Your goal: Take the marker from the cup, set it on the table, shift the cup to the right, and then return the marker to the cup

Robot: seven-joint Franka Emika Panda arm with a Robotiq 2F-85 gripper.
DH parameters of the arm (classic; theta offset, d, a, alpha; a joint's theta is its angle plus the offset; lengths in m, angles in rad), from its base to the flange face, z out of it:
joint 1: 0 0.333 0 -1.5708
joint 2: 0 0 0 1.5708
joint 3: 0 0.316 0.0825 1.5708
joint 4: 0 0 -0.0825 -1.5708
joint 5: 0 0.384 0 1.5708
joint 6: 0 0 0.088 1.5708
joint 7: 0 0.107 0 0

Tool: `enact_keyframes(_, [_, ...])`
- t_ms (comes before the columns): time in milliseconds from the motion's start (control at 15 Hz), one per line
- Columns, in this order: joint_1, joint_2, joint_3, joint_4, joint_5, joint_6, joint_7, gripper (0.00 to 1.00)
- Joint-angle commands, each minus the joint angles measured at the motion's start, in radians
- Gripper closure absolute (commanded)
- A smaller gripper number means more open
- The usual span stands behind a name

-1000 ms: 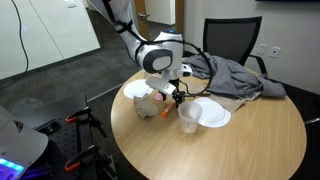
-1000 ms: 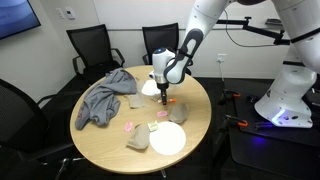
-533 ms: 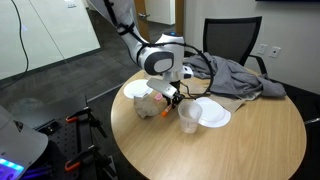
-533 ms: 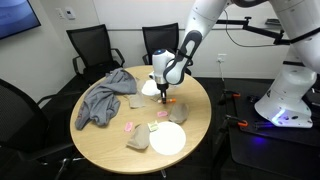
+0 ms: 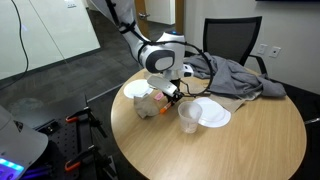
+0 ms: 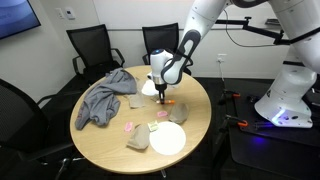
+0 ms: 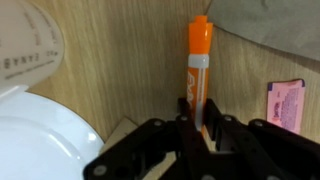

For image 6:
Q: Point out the grey wall tray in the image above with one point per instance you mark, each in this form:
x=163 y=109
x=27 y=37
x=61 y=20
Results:
x=271 y=22

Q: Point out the pink sweetener packet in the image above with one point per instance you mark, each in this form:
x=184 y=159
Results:
x=128 y=126
x=162 y=113

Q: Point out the grey sweatshirt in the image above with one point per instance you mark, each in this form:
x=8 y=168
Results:
x=100 y=103

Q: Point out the white wall thermostat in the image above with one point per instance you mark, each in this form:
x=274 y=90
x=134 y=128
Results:
x=70 y=13

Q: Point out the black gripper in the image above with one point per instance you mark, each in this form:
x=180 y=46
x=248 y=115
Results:
x=161 y=89

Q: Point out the wall mounted tv screen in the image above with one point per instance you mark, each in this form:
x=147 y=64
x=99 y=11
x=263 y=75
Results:
x=15 y=16

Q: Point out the orange marker white end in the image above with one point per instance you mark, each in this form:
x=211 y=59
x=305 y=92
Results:
x=170 y=101

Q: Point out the white power outlet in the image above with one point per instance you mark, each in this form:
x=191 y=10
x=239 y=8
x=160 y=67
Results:
x=222 y=57

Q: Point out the white light switch plate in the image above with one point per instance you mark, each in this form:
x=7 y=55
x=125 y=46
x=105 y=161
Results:
x=60 y=13

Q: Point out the white round plate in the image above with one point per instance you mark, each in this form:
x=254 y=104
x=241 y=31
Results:
x=146 y=89
x=168 y=138

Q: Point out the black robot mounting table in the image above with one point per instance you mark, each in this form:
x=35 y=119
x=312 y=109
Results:
x=283 y=150

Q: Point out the black articulated camera mount arm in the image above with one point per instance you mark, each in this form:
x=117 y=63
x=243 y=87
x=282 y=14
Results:
x=260 y=30

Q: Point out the small brown sugar packet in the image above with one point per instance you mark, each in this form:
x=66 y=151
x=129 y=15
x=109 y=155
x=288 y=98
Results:
x=154 y=98

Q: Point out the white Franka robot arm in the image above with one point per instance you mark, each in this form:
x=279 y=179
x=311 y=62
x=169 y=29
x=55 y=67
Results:
x=200 y=20

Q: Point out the green sweetener packet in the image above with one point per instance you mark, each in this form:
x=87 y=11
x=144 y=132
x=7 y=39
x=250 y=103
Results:
x=153 y=126

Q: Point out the black mesh office chair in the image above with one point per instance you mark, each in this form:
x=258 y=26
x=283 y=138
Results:
x=20 y=116
x=160 y=38
x=90 y=43

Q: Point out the brown paper napkin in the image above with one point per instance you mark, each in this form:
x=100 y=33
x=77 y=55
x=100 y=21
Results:
x=136 y=101
x=139 y=137
x=140 y=85
x=179 y=113

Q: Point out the metal table foot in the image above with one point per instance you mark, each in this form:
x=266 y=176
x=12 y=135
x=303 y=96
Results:
x=163 y=173

